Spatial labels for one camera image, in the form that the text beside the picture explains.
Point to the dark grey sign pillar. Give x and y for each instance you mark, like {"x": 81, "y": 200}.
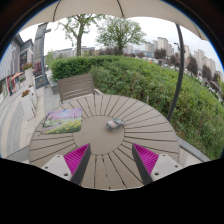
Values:
{"x": 39, "y": 53}

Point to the distant tall apartment buildings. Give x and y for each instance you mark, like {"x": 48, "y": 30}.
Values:
{"x": 163, "y": 44}

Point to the green trimmed hedge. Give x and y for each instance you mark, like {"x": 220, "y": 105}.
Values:
{"x": 150, "y": 86}

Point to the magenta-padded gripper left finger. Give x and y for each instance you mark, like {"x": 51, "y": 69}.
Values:
{"x": 75, "y": 159}

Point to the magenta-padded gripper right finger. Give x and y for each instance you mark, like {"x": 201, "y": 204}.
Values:
{"x": 148, "y": 159}

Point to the white planter with flowers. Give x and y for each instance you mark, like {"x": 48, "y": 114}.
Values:
{"x": 28, "y": 75}
{"x": 27, "y": 105}

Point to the bare-trunked sparse tree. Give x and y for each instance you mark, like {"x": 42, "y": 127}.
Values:
{"x": 79, "y": 36}

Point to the dark curved umbrella pole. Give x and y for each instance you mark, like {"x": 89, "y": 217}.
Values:
{"x": 180, "y": 76}

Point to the brown slatted patio chair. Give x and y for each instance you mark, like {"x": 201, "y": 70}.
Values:
{"x": 75, "y": 87}

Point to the transparent grey computer mouse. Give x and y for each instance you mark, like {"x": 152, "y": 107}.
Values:
{"x": 114, "y": 124}

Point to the beige patio umbrella canopy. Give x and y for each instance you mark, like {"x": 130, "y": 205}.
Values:
{"x": 110, "y": 7}

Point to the round leafy green tree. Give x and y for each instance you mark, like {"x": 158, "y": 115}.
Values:
{"x": 120, "y": 31}

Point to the grey storefront building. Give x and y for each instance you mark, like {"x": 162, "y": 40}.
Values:
{"x": 13, "y": 63}

